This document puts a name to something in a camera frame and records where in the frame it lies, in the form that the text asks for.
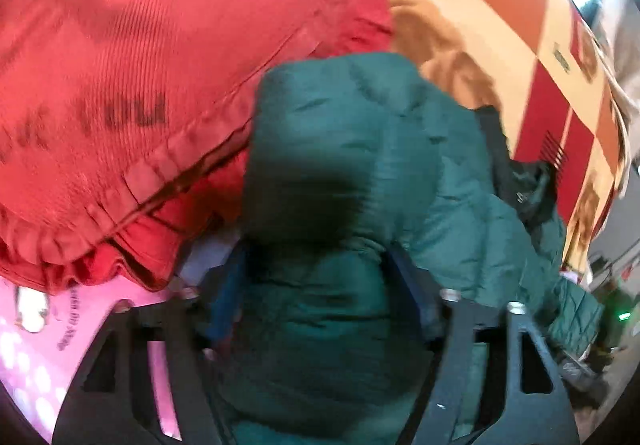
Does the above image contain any orange red rose blanket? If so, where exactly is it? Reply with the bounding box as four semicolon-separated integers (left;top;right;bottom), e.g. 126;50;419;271
388;0;629;272

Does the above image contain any green puffer jacket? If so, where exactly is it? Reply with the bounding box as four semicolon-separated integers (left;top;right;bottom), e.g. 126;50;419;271
217;53;602;444

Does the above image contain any pink penguin bedsheet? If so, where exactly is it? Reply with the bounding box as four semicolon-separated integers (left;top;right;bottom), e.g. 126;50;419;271
1;278;183;444

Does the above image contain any red ruffled pillow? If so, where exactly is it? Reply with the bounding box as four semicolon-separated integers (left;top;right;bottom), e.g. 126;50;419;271
1;0;390;295

